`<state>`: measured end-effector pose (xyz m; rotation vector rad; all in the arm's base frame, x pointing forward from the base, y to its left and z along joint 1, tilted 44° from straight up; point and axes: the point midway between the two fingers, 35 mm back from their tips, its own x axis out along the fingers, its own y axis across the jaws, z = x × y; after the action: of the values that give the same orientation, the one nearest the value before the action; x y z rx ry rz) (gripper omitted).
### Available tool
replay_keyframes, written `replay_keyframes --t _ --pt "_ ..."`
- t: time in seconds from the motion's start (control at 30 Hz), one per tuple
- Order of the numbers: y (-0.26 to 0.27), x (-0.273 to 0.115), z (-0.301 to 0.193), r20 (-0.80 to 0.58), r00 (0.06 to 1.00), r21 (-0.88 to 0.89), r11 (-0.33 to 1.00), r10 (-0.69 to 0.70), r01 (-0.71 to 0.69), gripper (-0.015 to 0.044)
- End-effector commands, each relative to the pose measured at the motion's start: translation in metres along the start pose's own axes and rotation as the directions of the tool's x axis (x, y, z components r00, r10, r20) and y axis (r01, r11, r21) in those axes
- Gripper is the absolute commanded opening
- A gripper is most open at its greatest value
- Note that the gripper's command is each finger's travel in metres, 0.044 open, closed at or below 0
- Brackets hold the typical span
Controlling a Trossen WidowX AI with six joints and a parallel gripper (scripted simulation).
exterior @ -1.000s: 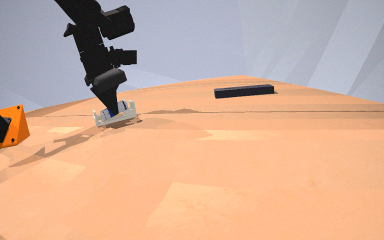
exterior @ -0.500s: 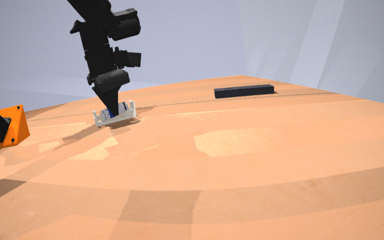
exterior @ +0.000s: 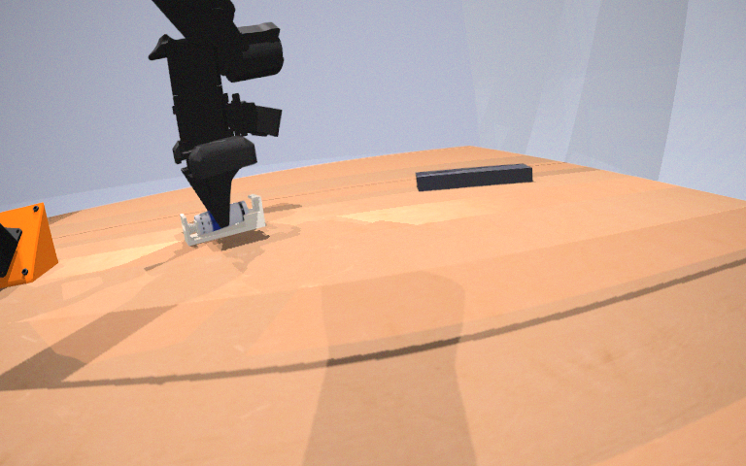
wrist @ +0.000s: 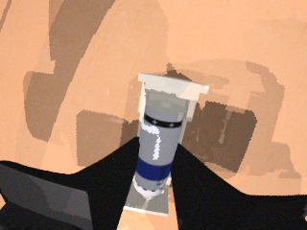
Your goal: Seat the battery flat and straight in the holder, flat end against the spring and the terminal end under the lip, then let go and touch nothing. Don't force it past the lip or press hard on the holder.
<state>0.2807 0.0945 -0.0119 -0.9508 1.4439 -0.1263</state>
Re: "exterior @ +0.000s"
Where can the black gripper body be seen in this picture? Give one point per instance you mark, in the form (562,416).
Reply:
(207,144)

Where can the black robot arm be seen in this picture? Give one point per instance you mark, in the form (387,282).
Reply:
(212,46)

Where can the white and blue battery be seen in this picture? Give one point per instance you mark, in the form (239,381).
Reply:
(208,224)

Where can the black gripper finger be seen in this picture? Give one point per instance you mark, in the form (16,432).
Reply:
(216,193)
(187,171)

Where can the black rectangular bar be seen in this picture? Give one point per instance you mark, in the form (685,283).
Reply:
(478,176)

